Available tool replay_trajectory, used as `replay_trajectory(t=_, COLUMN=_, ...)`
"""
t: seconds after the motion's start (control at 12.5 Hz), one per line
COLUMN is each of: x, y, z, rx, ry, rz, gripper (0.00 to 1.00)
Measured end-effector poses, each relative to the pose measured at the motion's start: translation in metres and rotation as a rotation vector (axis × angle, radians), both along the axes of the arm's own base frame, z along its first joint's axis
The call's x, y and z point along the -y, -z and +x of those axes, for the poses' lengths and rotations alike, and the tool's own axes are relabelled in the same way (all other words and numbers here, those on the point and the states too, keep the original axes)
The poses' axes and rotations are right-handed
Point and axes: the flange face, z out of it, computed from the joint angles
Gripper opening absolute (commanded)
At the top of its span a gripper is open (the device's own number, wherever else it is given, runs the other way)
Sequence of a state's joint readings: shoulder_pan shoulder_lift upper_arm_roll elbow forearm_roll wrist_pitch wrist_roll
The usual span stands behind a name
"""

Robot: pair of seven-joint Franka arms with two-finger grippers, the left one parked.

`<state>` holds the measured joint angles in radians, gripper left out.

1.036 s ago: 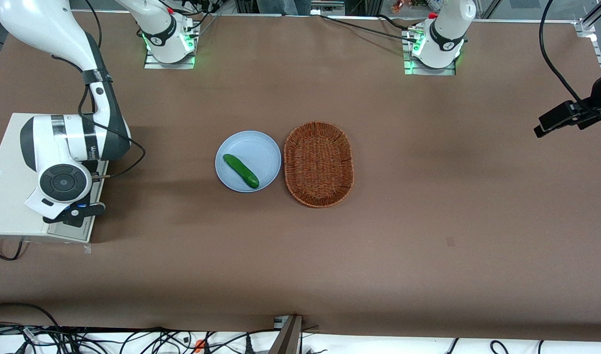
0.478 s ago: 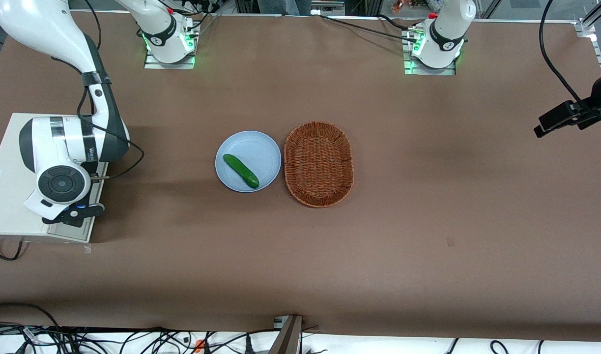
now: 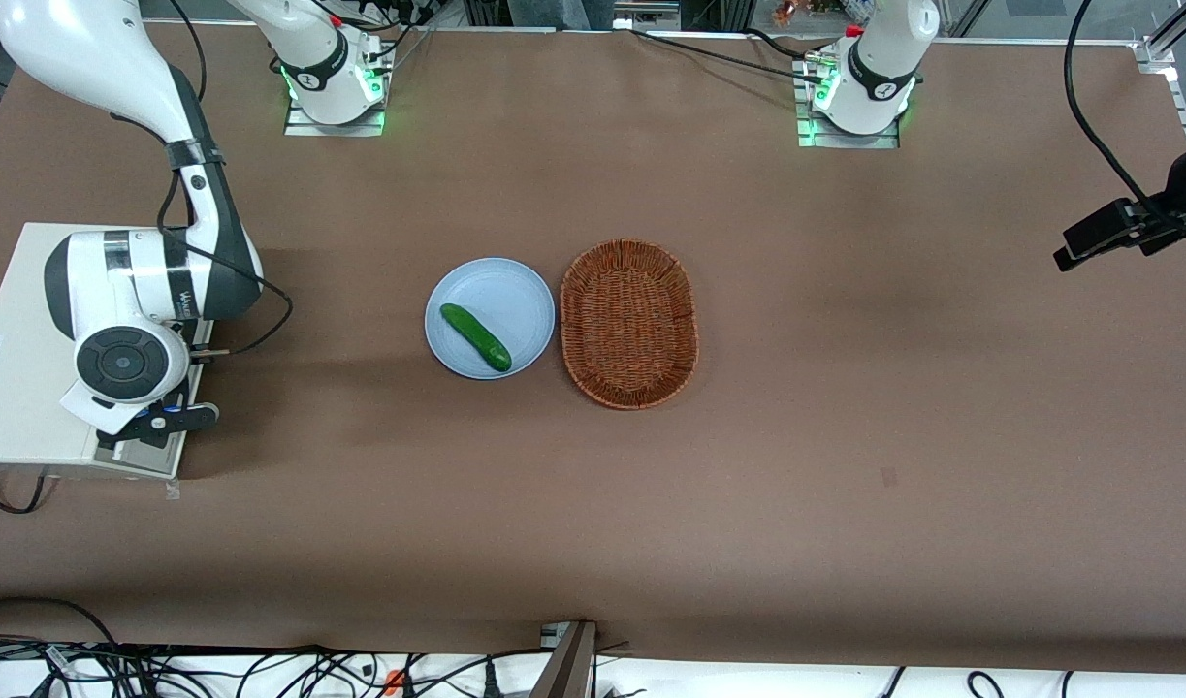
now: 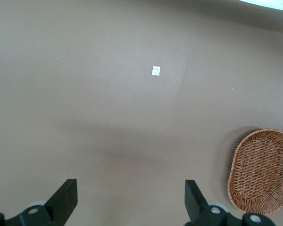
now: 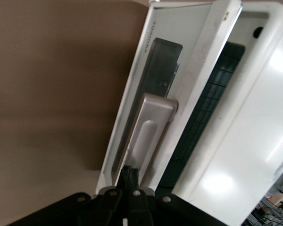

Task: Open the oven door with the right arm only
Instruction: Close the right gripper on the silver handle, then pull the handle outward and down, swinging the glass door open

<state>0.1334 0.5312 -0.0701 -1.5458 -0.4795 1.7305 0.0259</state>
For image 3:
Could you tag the toaster oven glass door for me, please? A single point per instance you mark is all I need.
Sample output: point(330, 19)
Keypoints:
point(146, 461)

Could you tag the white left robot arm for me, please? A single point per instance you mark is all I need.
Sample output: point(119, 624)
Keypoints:
point(879, 78)

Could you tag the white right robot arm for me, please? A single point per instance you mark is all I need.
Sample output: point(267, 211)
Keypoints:
point(117, 276)

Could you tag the white toaster oven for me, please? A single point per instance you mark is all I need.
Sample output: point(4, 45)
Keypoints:
point(20, 417)

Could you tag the green cucumber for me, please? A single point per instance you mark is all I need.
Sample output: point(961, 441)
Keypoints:
point(476, 337)

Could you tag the light blue plate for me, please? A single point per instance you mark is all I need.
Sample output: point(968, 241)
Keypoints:
point(515, 301)

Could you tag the brown wicker basket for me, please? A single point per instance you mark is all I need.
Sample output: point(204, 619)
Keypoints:
point(629, 325)

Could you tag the grey power strip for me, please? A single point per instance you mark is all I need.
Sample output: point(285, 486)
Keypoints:
point(646, 19)

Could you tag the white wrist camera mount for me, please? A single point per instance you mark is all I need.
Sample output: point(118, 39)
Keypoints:
point(98, 407)

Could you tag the aluminium frame profile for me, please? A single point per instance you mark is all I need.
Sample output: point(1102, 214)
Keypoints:
point(1160, 53)

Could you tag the grey camera stand post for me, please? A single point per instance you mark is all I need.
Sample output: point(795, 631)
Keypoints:
point(568, 669)

